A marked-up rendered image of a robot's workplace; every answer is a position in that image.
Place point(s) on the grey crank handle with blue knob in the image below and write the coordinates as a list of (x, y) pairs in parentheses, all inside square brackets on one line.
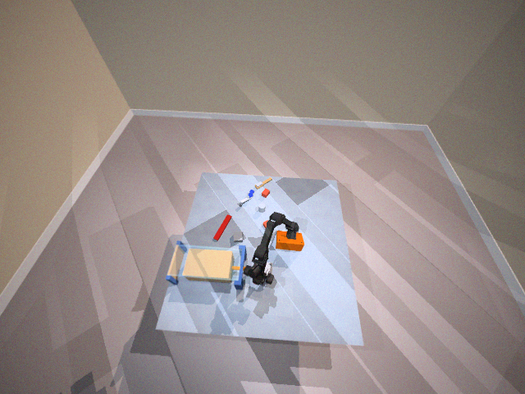
[(246, 199)]

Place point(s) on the red flat bar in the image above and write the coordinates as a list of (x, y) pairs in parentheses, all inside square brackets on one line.
[(222, 227)]

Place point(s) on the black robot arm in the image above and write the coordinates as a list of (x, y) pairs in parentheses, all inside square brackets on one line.
[(261, 253)]

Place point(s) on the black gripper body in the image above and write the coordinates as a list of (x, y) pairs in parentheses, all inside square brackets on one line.
[(269, 277)]

